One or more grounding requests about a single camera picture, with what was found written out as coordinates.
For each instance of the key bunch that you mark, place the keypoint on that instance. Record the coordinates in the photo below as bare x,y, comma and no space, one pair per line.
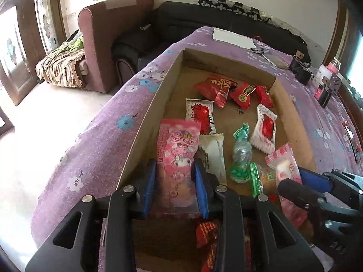
259,49

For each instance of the cream white snack packet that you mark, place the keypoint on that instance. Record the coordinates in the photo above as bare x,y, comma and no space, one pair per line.
214,155

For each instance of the wooden glass door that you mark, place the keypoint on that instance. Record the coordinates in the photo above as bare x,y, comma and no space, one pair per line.
19,39

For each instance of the white paper sheet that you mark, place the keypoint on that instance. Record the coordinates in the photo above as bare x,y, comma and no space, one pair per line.
234,38

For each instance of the pink bottle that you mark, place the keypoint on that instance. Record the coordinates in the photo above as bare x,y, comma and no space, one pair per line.
334,66

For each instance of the grey pouch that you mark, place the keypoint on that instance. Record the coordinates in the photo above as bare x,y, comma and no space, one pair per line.
276,61

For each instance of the cardboard box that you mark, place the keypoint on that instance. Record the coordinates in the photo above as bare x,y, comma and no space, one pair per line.
175,104

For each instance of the black tripod clamp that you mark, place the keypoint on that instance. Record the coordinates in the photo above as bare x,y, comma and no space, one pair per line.
221,4
255,13
204,0
238,8

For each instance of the green-edged clear snack packet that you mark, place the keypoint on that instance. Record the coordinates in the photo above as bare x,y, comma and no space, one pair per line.
262,178

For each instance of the red gold-print snack packet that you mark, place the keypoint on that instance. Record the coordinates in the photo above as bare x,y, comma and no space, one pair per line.
207,238
217,89

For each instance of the red green-label snack packet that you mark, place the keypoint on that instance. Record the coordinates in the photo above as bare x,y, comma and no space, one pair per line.
244,95

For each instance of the white container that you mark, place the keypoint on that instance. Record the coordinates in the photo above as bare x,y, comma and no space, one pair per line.
322,75

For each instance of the green clear candy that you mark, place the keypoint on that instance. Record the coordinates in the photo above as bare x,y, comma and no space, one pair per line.
241,153

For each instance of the black sofa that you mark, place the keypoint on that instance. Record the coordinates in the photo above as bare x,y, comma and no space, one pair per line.
181,25

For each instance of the white red snack packet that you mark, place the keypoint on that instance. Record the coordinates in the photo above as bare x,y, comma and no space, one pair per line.
265,129
202,116

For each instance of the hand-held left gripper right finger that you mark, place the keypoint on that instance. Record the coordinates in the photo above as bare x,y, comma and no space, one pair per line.
200,189

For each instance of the brown armchair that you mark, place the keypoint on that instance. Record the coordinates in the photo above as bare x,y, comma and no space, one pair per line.
113,34

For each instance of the pink cartoon snack packet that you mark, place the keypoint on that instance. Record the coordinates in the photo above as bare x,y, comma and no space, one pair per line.
177,161
286,167

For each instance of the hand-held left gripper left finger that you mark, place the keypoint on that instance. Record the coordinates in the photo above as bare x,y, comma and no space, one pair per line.
149,189

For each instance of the patterned throw blanket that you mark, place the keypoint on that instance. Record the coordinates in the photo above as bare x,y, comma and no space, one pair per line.
61,65

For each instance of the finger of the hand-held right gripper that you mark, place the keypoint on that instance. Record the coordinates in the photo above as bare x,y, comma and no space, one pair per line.
314,180
295,191

